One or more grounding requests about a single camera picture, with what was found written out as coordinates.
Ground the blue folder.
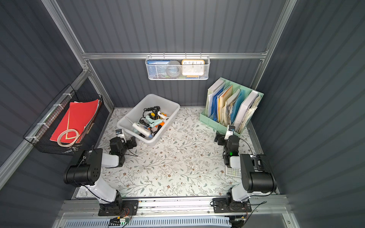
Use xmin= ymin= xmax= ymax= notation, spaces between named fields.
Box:
xmin=206 ymin=86 xmax=224 ymax=121

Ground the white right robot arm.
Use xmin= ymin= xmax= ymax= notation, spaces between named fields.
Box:
xmin=214 ymin=132 xmax=277 ymax=205

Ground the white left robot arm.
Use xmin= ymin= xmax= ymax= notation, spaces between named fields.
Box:
xmin=63 ymin=136 xmax=137 ymax=204

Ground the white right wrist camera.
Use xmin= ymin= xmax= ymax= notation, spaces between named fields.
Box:
xmin=224 ymin=125 xmax=235 ymax=140

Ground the white calculator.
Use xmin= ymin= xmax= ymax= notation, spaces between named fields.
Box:
xmin=225 ymin=167 xmax=241 ymax=178

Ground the mint glue gun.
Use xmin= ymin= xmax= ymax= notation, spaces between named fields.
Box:
xmin=144 ymin=116 xmax=164 ymax=128

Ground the yellow alarm clock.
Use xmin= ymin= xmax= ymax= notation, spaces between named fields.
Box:
xmin=181 ymin=59 xmax=205 ymax=78

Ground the small white orange-tip glue gun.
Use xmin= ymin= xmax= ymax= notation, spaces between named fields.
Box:
xmin=157 ymin=111 xmax=169 ymax=120

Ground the white blue-tip glue gun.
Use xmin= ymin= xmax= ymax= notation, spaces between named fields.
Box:
xmin=126 ymin=117 xmax=151 ymax=137

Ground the red folder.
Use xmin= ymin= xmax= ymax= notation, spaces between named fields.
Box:
xmin=50 ymin=99 xmax=101 ymax=144

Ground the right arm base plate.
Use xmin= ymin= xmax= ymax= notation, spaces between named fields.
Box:
xmin=210 ymin=197 xmax=252 ymax=213

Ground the floral table mat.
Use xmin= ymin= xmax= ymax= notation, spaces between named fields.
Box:
xmin=101 ymin=107 xmax=240 ymax=197

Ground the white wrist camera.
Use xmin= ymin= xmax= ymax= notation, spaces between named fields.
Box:
xmin=224 ymin=125 xmax=235 ymax=140
xmin=115 ymin=129 xmax=126 ymax=142

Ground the white wire wall basket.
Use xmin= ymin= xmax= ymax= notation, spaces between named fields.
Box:
xmin=145 ymin=55 xmax=211 ymax=80

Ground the teal perforated folder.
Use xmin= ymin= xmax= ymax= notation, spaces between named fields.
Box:
xmin=230 ymin=90 xmax=245 ymax=125

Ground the grey tape roll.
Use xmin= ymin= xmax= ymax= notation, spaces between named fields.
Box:
xmin=166 ymin=60 xmax=181 ymax=78

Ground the white thick binder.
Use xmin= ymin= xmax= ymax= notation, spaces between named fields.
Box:
xmin=233 ymin=90 xmax=260 ymax=133

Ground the green plastic file organizer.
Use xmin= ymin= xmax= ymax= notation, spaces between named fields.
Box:
xmin=200 ymin=78 xmax=264 ymax=136

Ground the blue box in basket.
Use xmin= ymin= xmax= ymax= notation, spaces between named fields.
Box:
xmin=146 ymin=60 xmax=170 ymax=80

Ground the black wire side basket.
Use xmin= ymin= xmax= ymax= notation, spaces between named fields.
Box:
xmin=23 ymin=86 xmax=106 ymax=155

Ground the translucent white storage box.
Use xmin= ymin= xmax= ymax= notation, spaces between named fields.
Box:
xmin=117 ymin=94 xmax=180 ymax=147

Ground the aluminium front rail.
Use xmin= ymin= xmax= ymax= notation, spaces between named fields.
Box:
xmin=53 ymin=195 xmax=299 ymax=228

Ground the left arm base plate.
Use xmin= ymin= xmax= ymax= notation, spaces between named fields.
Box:
xmin=98 ymin=200 xmax=139 ymax=216

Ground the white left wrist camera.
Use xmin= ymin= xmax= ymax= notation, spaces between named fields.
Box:
xmin=115 ymin=129 xmax=126 ymax=142

